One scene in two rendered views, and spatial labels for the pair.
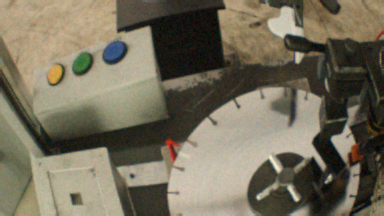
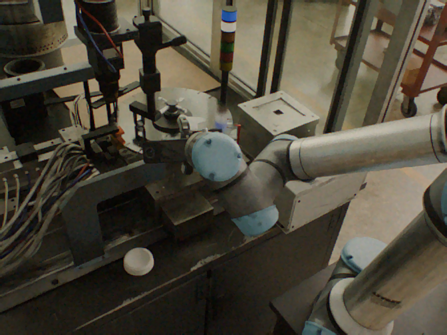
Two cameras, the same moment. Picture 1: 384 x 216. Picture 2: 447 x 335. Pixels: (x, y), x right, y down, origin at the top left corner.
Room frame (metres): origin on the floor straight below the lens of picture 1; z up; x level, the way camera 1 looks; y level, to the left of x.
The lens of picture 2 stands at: (1.09, -0.56, 1.64)
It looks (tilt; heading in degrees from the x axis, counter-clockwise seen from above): 41 degrees down; 145
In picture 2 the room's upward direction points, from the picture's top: 5 degrees clockwise
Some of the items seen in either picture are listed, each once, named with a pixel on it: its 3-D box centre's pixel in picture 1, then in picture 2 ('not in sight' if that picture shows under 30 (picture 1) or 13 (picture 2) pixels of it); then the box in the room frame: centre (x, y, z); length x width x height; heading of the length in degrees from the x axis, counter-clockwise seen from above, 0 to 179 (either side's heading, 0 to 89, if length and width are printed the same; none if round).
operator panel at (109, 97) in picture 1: (89, 90); (316, 184); (0.50, 0.18, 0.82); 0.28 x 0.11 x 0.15; 92
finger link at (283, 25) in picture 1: (286, 29); (191, 121); (0.39, -0.15, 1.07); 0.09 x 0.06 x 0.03; 160
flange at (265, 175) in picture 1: (282, 185); (171, 115); (0.20, -0.11, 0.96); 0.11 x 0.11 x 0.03
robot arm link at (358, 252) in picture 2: not in sight; (364, 275); (0.82, 0.01, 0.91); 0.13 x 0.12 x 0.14; 116
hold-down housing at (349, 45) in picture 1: (341, 88); (148, 52); (0.23, -0.18, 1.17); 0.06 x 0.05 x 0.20; 83
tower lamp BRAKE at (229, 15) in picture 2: not in sight; (229, 13); (0.05, 0.16, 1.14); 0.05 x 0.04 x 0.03; 2
